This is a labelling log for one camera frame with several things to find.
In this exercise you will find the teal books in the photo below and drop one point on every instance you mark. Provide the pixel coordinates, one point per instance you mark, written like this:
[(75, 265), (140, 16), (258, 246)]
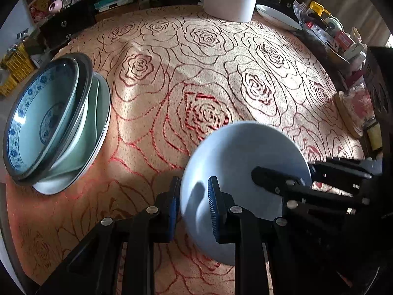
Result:
[(112, 2)]

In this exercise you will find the white oval dish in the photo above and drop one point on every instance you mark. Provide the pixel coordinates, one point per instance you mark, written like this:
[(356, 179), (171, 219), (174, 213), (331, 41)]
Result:
[(82, 119)]

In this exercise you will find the green square plate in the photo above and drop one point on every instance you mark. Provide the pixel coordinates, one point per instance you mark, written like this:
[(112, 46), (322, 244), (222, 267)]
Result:
[(92, 123)]

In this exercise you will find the black low cabinet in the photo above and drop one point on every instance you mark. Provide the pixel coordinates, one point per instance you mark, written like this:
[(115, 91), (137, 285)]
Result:
[(67, 24)]

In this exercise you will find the clear storage box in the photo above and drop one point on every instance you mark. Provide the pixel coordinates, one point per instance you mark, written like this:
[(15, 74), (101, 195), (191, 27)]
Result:
[(325, 37)]

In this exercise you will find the yellow jar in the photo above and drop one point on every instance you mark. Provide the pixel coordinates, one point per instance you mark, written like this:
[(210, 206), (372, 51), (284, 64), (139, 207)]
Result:
[(374, 136)]

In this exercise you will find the red gift box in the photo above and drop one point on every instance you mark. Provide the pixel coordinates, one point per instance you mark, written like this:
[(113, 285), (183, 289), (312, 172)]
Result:
[(38, 7)]

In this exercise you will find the rose patterned tablecloth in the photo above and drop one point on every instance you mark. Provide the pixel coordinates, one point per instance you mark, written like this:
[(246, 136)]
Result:
[(199, 67)]

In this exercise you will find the small white bowl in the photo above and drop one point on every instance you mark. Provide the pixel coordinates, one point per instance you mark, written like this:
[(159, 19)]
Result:
[(245, 150)]

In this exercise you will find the blue patterned bowl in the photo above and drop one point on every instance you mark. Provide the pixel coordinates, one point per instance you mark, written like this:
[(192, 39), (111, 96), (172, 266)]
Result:
[(40, 116)]

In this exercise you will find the stainless steel bowl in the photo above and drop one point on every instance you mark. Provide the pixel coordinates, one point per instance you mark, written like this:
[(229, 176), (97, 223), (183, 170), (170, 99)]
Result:
[(84, 80)]

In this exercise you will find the white round plate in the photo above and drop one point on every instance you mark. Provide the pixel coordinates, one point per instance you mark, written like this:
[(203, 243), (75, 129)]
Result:
[(104, 104)]

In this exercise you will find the white shallow plate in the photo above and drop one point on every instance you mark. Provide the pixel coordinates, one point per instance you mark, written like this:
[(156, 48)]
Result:
[(278, 17)]

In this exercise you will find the yellow plastic crate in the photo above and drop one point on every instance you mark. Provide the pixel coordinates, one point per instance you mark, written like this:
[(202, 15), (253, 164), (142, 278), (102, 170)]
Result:
[(7, 84), (20, 60)]

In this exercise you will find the beige curtain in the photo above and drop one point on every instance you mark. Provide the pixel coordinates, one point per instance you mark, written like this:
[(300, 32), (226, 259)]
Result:
[(347, 0)]

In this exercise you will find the yellow plastic box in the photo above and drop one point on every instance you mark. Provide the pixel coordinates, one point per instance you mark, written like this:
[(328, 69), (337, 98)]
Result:
[(319, 9)]

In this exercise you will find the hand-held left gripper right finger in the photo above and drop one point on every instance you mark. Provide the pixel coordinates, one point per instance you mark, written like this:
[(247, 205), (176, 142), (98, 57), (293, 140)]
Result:
[(213, 212)]

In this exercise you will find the pink pig toy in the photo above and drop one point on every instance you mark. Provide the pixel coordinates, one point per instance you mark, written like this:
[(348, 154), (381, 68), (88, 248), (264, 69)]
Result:
[(56, 6)]

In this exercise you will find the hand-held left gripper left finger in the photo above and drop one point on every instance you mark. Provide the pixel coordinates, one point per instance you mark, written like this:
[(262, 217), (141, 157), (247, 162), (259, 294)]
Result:
[(173, 212)]

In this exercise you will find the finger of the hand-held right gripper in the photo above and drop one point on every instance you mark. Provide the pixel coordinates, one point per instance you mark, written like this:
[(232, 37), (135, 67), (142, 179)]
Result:
[(344, 169), (291, 184)]

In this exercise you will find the dark carved wooden furniture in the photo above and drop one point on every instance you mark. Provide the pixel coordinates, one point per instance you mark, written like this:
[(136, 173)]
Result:
[(379, 92)]

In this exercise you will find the glass dome with pink flowers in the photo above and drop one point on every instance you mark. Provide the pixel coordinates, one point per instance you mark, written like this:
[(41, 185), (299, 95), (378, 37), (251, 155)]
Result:
[(357, 107)]

